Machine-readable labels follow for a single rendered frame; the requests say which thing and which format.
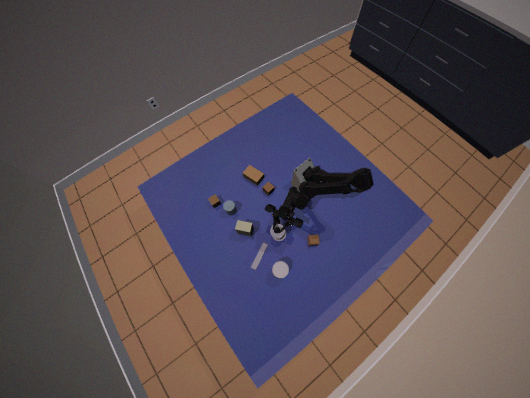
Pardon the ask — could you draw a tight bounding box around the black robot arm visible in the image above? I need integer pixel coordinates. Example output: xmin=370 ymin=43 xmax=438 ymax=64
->
xmin=276 ymin=166 xmax=373 ymax=220

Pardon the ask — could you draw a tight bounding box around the small brown block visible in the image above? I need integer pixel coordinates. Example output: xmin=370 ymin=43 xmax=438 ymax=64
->
xmin=308 ymin=235 xmax=319 ymax=246
xmin=208 ymin=194 xmax=221 ymax=208
xmin=262 ymin=182 xmax=275 ymax=196

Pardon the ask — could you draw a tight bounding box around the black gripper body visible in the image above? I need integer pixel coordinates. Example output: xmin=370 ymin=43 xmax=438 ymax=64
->
xmin=264 ymin=200 xmax=304 ymax=228

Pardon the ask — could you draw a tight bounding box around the brown rectangular block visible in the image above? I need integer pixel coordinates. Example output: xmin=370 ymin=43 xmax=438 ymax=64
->
xmin=243 ymin=165 xmax=264 ymax=186

